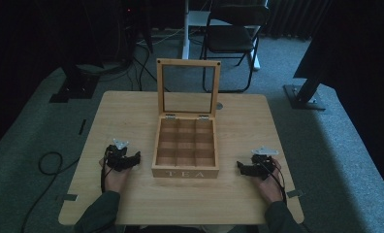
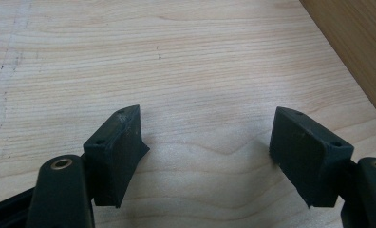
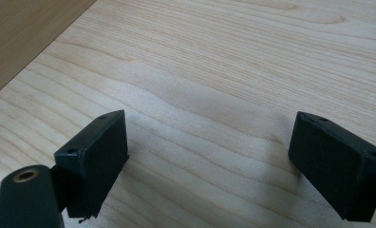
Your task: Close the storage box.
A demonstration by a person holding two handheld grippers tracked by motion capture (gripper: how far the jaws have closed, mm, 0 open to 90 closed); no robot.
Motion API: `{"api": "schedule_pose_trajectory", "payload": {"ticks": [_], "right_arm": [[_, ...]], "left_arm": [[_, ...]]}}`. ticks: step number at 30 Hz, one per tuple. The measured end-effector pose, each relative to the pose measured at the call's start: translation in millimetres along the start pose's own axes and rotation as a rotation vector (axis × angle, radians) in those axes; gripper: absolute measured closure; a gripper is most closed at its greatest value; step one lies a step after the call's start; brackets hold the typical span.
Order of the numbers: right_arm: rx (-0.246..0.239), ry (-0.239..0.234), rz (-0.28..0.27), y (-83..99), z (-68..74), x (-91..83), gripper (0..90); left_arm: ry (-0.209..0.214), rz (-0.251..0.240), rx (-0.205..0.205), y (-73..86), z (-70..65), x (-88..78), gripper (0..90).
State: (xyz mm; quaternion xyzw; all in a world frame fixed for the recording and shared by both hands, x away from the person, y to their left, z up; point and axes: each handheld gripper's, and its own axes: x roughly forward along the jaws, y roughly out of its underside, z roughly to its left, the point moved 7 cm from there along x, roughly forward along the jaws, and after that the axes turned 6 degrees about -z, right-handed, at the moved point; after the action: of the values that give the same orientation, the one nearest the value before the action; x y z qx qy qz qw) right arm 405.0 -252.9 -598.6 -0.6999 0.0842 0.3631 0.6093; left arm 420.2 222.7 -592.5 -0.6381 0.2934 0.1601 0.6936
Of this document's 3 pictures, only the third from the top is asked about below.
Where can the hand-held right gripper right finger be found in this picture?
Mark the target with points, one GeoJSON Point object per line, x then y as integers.
{"type": "Point", "coordinates": [334, 167]}

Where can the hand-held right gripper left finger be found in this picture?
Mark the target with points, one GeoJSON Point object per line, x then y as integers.
{"type": "Point", "coordinates": [92, 164]}

